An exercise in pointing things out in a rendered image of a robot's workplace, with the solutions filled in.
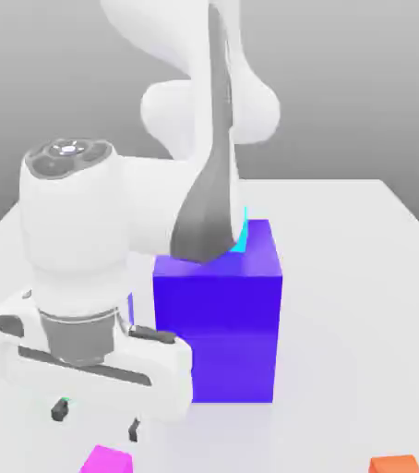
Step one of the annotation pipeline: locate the small orange cube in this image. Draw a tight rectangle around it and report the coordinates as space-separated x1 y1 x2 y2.
367 454 419 473

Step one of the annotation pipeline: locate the small cyan cube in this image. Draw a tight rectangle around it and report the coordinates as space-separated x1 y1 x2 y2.
230 206 250 255

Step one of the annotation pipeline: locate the large blue box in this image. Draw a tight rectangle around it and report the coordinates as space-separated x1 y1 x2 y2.
152 218 283 405

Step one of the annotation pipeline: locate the small magenta cube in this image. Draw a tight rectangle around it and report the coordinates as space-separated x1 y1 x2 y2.
78 443 136 473

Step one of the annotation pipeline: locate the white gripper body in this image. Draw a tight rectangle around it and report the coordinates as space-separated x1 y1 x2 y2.
0 337 194 423

